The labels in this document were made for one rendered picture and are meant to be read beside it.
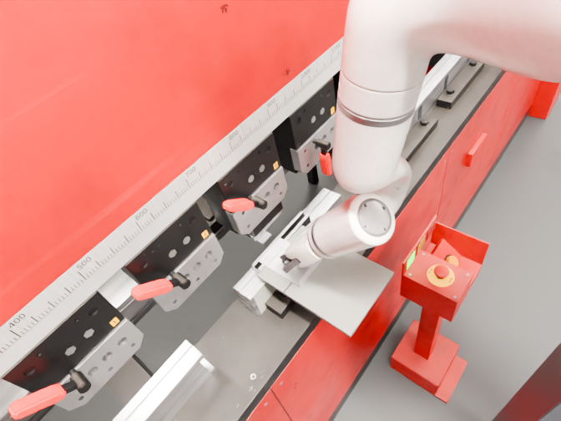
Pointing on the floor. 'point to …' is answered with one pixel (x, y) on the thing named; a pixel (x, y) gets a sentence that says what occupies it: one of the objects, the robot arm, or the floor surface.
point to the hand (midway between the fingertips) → (295, 250)
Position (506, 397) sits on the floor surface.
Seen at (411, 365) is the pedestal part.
